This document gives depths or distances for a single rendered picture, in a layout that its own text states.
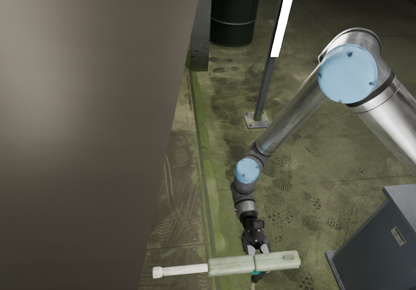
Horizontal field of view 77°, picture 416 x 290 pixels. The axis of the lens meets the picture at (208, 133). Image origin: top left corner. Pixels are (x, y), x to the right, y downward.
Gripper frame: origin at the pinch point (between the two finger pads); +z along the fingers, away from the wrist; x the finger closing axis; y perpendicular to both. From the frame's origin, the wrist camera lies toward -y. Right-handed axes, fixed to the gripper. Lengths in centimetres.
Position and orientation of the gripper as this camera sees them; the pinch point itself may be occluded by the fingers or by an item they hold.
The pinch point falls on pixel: (262, 268)
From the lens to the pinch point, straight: 101.5
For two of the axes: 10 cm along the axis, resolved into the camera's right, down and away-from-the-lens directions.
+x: -9.9, 0.4, -1.2
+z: 1.1, 6.9, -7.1
